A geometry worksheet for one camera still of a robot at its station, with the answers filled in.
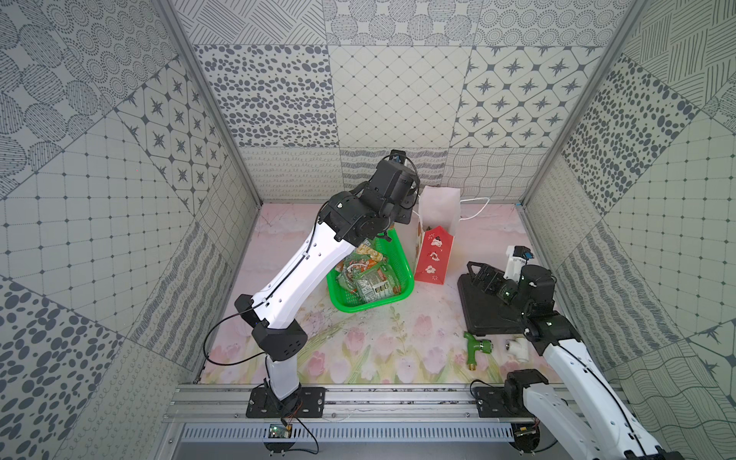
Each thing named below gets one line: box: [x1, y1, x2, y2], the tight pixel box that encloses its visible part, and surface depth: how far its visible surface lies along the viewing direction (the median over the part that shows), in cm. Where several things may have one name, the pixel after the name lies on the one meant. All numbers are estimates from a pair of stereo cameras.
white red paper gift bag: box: [414, 185, 461, 285], surface depth 92 cm
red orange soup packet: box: [343, 244, 385, 282], surface depth 95 cm
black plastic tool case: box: [457, 260, 523, 335], surface depth 71 cm
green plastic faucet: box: [463, 331, 494, 371], surface depth 83 cm
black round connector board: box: [510, 422, 541, 454], surface depth 73 cm
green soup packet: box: [352, 268, 402, 303], surface depth 92 cm
